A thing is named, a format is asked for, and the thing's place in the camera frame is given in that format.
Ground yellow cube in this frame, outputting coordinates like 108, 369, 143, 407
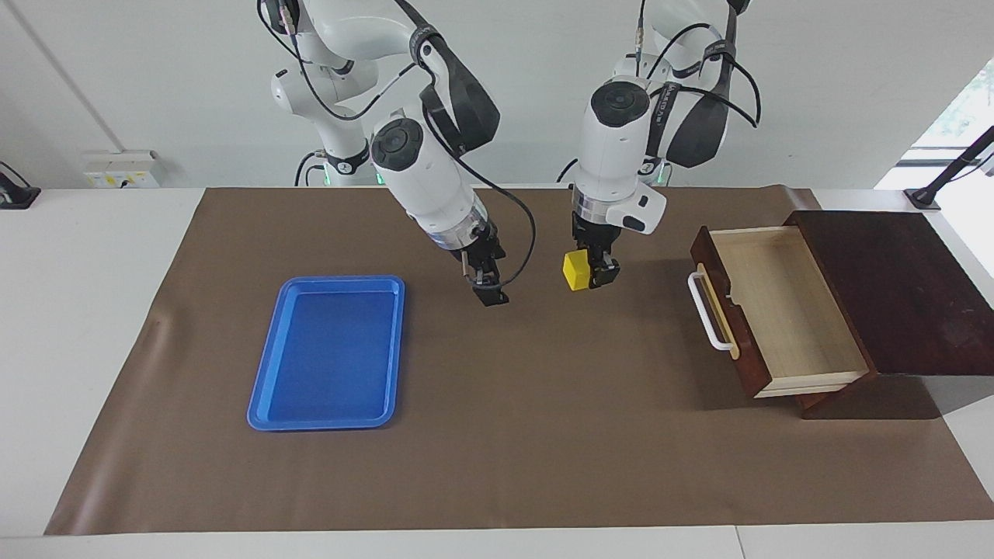
563, 249, 596, 292

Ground dark wooden drawer cabinet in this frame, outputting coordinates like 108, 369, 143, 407
783, 210, 994, 422
687, 225, 871, 400

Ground brown paper table mat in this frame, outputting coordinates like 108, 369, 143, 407
44, 185, 994, 536

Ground blue plastic tray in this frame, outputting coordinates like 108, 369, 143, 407
247, 275, 406, 432

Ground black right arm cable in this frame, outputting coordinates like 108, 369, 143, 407
256, 0, 538, 290

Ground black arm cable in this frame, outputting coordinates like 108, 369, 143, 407
633, 0, 762, 129
256, 0, 538, 290

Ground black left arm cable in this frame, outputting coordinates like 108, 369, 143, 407
633, 0, 762, 129

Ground black right base cable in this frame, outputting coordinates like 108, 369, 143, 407
294, 151, 327, 187

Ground black camera stand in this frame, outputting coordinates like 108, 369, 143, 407
905, 124, 994, 212

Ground white wall socket box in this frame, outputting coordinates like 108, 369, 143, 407
84, 151, 161, 189

